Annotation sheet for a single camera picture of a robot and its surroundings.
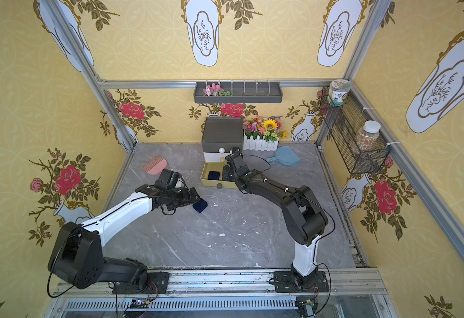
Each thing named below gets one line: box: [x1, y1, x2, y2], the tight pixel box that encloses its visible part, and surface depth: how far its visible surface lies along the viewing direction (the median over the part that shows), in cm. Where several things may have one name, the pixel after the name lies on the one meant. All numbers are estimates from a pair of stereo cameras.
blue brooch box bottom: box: [222, 165, 232, 181], surface depth 85 cm
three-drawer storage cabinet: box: [200, 116, 244, 177], surface depth 106 cm
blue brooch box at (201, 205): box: [192, 198, 209, 213], surface depth 95 cm
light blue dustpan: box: [266, 145, 301, 165], surface depth 116 cm
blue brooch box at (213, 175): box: [207, 170, 221, 181], surface depth 108 cm
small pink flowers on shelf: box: [202, 82, 232, 97], surface depth 89 cm
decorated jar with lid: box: [328, 78, 352, 106], surface depth 87 cm
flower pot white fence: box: [242, 115, 288, 152], surface depth 111 cm
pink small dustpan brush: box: [141, 155, 168, 175], surface depth 112 cm
